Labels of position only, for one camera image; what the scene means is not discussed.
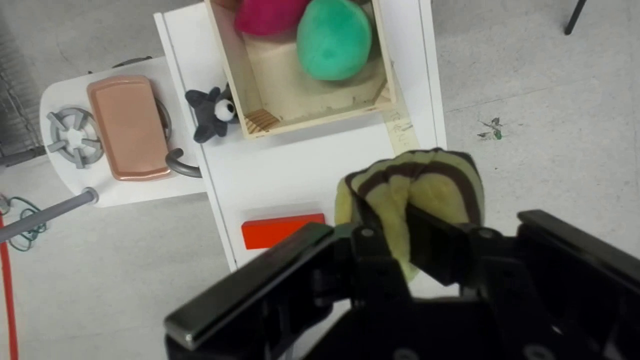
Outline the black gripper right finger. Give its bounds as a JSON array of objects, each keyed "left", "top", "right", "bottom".
[{"left": 466, "top": 211, "right": 640, "bottom": 360}]

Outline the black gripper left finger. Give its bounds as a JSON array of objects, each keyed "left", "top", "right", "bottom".
[{"left": 164, "top": 225, "right": 351, "bottom": 360}]

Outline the yellow brown striped plush toy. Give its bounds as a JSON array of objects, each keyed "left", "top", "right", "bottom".
[{"left": 333, "top": 149, "right": 484, "bottom": 280}]

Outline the white toy kitchen cabinet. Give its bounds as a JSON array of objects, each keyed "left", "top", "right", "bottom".
[{"left": 156, "top": 0, "right": 445, "bottom": 269}]

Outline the black star-shaped toy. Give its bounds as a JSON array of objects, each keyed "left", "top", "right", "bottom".
[{"left": 183, "top": 87, "right": 238, "bottom": 145}]

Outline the light wooden box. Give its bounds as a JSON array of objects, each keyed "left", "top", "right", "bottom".
[{"left": 203, "top": 0, "right": 397, "bottom": 138}]

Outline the grey toy stove burner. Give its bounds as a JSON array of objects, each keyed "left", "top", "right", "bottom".
[{"left": 45, "top": 107, "right": 103, "bottom": 170}]

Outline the green plush ball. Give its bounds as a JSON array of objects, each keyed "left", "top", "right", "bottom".
[{"left": 295, "top": 0, "right": 371, "bottom": 82}]

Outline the pink plush toy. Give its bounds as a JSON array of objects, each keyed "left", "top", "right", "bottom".
[{"left": 234, "top": 0, "right": 309, "bottom": 37}]

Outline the red rectangular block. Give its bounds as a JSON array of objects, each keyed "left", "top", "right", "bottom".
[{"left": 239, "top": 212, "right": 326, "bottom": 251}]

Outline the grey metal rod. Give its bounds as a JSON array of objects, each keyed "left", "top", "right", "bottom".
[{"left": 0, "top": 189, "right": 98, "bottom": 242}]

